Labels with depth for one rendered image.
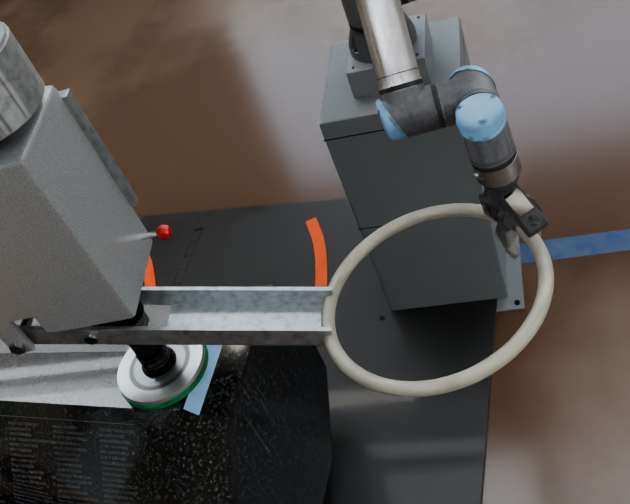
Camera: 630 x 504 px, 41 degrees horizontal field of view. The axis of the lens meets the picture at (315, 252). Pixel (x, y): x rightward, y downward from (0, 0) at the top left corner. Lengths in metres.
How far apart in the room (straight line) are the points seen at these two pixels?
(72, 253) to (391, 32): 0.74
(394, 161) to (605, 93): 1.37
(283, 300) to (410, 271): 0.98
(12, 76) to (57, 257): 0.34
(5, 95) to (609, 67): 2.75
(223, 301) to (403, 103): 0.58
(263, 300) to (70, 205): 0.51
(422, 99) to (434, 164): 0.75
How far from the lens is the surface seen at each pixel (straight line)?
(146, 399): 1.92
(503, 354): 1.58
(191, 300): 1.86
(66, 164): 1.56
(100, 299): 1.65
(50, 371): 2.17
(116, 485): 2.04
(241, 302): 1.85
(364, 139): 2.37
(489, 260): 2.71
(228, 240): 3.43
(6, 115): 1.44
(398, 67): 1.70
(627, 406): 2.60
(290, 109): 3.99
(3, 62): 1.43
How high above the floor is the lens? 2.20
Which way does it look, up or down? 43 degrees down
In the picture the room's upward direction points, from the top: 24 degrees counter-clockwise
